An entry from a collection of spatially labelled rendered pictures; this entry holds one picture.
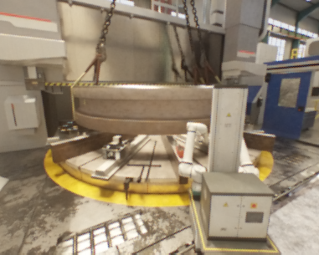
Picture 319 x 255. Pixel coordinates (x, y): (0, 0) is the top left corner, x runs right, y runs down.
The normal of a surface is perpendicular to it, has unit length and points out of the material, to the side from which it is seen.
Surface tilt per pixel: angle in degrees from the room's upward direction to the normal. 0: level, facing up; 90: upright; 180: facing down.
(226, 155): 90
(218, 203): 90
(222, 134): 90
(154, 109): 90
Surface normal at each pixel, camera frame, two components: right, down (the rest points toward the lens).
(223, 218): -0.04, 0.20
